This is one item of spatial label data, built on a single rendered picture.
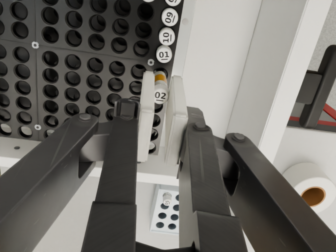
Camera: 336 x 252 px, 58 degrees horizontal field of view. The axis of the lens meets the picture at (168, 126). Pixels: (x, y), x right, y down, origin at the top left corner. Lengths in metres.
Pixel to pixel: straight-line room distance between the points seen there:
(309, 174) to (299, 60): 0.27
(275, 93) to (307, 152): 0.26
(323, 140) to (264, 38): 0.25
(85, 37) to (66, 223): 0.37
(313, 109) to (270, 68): 0.05
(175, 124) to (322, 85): 0.16
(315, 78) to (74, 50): 0.20
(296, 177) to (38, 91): 0.37
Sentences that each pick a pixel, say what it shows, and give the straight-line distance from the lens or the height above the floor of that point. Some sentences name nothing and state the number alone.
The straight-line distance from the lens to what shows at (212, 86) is 0.33.
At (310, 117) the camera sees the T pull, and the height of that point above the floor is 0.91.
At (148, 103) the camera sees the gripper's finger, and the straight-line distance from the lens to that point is 0.16.
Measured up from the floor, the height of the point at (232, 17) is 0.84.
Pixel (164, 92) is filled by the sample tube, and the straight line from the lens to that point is 0.21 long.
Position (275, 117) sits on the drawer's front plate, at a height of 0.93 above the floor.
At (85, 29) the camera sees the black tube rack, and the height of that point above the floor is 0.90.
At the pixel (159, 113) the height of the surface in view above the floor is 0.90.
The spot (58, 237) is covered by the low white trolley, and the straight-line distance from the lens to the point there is 0.58.
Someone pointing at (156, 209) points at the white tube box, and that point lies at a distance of 0.47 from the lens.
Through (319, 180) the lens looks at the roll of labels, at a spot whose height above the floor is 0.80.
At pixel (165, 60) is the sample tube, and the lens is 0.24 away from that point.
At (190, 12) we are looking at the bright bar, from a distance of 0.30.
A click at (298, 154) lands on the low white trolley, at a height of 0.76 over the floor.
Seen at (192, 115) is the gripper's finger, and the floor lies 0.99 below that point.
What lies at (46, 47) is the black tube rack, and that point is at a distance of 0.27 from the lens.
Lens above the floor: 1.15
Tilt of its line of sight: 64 degrees down
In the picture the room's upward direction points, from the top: 176 degrees clockwise
